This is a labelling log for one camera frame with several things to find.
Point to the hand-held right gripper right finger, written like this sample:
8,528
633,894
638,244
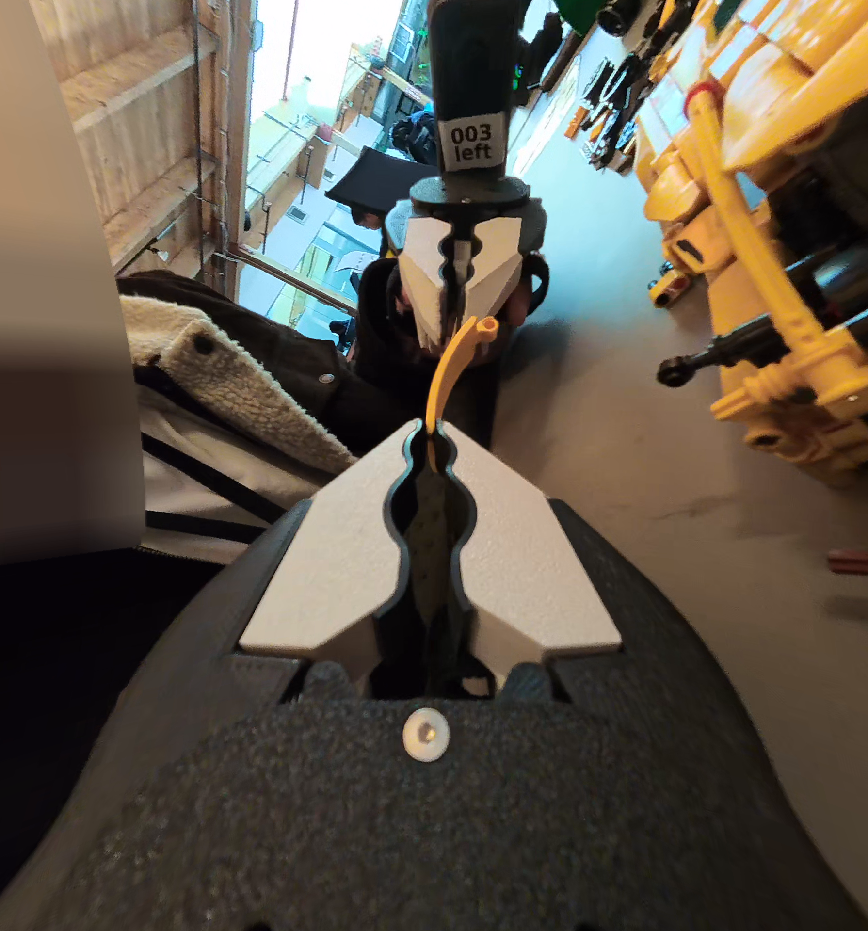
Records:
536,574

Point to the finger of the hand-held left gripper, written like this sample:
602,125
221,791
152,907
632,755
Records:
421,269
496,265

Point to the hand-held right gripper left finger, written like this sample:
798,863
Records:
325,574

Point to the yellow curved flexible rod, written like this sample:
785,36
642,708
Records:
445,378

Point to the grey desk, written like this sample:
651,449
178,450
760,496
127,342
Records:
623,436

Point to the person's left hand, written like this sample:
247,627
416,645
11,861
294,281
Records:
515,309

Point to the pile of black yellow bricks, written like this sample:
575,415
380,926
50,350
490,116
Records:
608,94

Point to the dark fleece-lined jacket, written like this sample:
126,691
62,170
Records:
274,342

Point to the yellow toy brick car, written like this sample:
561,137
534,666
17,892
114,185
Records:
841,371

